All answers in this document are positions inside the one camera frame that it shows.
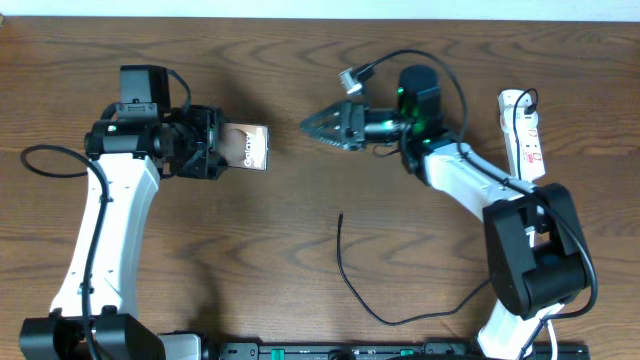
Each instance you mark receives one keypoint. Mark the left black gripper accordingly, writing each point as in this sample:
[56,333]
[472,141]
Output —
[212,118]

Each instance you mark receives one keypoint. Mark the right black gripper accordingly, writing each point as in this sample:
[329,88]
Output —
[345,138]

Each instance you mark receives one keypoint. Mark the brown Galaxy smartphone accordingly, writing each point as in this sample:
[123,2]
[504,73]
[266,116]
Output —
[245,146]

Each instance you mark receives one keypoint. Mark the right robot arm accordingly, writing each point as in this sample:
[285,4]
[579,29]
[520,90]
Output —
[537,256]

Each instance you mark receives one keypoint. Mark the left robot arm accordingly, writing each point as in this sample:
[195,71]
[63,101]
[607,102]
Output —
[136,143]

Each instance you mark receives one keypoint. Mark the white USB charger plug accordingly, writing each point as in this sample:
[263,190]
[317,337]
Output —
[512,105]

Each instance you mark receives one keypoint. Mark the white power strip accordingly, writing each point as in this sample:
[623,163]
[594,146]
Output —
[522,142]

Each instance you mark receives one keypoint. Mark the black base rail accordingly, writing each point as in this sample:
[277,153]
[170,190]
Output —
[390,351]

